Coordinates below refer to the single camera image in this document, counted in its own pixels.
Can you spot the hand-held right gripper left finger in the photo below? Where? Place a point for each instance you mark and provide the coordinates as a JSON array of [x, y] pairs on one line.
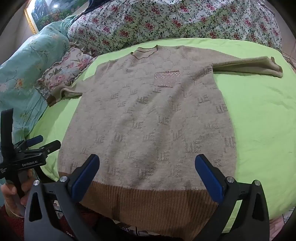
[[84, 179]]

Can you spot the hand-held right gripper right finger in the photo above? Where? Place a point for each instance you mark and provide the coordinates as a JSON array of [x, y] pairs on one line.
[[209, 179]]

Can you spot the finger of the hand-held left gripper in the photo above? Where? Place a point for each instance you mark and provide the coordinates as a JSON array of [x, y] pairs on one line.
[[35, 140], [52, 146]]

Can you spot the grey towel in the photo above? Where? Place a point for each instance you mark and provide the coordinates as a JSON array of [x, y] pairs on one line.
[[148, 115]]

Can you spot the person's left hand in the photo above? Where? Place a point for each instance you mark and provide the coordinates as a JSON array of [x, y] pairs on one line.
[[9, 199]]

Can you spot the red cloth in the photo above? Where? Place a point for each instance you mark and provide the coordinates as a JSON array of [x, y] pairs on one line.
[[11, 228]]

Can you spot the floral ruffled pillow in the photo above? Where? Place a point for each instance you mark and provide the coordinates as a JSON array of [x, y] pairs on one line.
[[67, 69]]

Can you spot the green bed sheet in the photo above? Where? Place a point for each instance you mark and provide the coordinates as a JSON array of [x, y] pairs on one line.
[[259, 115]]

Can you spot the teal floral blanket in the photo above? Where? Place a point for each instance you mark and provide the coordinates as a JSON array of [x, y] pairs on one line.
[[30, 58]]

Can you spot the pink cloth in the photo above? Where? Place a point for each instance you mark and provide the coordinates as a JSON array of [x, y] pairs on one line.
[[281, 222]]

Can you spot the gold framed painting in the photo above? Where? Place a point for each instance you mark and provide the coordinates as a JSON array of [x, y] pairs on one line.
[[46, 14]]

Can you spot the floral quilt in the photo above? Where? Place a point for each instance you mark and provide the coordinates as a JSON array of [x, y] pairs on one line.
[[161, 20]]

